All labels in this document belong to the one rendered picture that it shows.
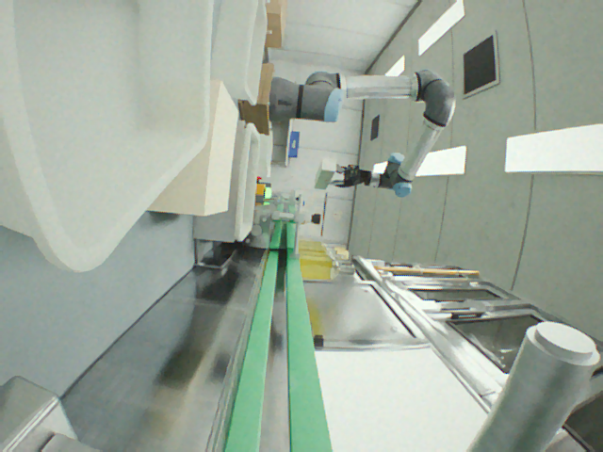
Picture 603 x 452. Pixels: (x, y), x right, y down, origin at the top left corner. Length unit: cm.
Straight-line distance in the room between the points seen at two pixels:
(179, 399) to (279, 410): 8
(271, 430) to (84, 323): 18
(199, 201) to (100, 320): 16
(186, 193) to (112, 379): 20
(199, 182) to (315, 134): 654
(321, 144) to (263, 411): 666
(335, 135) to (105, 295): 675
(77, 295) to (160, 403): 11
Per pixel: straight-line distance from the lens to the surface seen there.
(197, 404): 22
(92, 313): 27
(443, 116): 96
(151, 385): 24
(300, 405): 25
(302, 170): 666
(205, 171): 30
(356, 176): 119
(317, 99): 83
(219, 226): 48
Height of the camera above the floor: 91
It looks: 4 degrees up
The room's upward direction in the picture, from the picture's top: 95 degrees clockwise
